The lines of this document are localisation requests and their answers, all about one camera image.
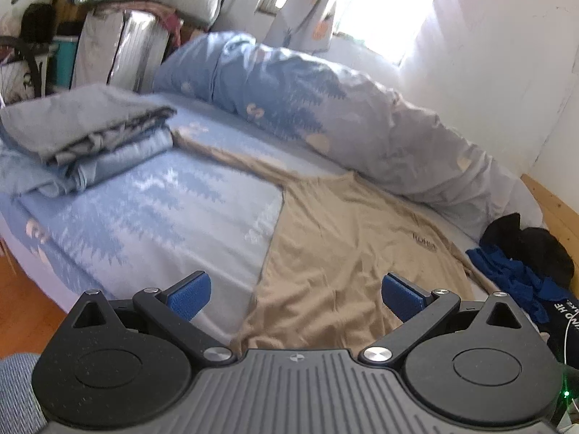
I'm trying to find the teal box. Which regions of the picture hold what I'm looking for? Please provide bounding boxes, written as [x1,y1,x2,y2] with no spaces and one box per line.
[47,35,80,89]

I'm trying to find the person's grey knit clothing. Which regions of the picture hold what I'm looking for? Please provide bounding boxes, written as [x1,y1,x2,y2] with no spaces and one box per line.
[0,352,48,434]

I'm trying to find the blue tree-print duvet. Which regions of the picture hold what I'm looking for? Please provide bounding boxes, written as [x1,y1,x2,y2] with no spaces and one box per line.
[151,31,544,240]

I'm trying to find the wooden headboard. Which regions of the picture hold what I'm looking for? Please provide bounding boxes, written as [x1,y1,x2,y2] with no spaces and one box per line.
[520,174,579,299]

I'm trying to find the white cable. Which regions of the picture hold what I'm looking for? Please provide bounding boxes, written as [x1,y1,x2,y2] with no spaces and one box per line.
[561,303,579,417]

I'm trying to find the black bag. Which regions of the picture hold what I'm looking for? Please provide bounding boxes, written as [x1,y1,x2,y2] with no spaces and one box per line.
[20,4,57,55]

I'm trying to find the black garment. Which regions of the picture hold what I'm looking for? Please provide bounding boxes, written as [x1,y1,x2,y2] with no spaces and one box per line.
[479,212,575,290]

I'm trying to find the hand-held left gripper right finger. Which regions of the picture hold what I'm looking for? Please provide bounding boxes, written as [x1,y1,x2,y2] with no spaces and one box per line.
[358,272,530,367]

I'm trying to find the white printed curtain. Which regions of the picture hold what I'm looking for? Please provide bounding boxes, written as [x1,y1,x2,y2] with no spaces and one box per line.
[265,0,345,52]

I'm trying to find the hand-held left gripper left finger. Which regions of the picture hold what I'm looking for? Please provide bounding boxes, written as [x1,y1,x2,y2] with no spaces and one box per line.
[68,270,237,367]

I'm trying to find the window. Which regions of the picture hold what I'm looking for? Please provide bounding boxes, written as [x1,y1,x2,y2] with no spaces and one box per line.
[253,0,453,66]

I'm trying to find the folded light blue sheet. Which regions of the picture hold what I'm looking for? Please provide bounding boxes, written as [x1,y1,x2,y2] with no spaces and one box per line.
[0,129,175,197]

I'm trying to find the tan long-sleeve shirt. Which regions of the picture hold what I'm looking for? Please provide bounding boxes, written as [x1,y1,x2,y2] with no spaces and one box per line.
[169,129,503,356]

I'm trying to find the navy garment with white print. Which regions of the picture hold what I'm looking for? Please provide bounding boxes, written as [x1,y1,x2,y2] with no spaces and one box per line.
[540,296,579,353]

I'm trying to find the folded grey blanket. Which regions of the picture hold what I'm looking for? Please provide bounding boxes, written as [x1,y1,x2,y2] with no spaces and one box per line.
[0,84,176,166]

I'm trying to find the royal blue garment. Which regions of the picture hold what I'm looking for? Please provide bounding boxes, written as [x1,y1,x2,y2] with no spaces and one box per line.
[466,244,566,324]

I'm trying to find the silver storage bag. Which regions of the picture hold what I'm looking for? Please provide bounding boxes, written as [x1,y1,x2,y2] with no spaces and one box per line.
[75,2,166,93]

